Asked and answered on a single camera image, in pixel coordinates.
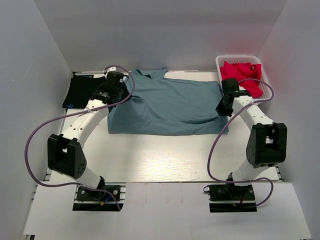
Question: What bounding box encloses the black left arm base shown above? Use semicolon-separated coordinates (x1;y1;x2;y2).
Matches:
72;183;126;212

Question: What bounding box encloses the crumpled red t-shirt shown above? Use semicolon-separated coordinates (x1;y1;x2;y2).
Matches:
219;61;263;98

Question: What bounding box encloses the teal blue t-shirt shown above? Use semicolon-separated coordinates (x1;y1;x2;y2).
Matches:
107;68;228;136

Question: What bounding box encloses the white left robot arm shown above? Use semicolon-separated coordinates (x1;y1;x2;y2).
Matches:
47;71;130;200

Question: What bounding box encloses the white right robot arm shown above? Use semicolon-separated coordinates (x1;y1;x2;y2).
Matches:
216;78;288;200

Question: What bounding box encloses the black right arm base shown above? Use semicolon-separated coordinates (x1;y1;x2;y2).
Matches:
203;183;257;213

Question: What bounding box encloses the white plastic basket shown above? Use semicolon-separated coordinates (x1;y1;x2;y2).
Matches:
215;54;273;105

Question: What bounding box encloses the folded black t-shirt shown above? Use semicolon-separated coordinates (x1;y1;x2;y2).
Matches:
62;74;106;109

